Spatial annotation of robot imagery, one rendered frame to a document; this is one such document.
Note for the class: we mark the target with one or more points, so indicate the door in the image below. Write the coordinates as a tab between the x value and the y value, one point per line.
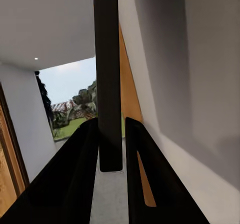
48	88

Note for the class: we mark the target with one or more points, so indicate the poster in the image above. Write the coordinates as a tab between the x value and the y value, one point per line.
108	83

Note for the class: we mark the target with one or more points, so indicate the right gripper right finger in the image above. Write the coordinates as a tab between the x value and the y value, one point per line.
174	204

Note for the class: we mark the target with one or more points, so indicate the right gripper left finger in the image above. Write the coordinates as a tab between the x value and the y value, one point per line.
62	192

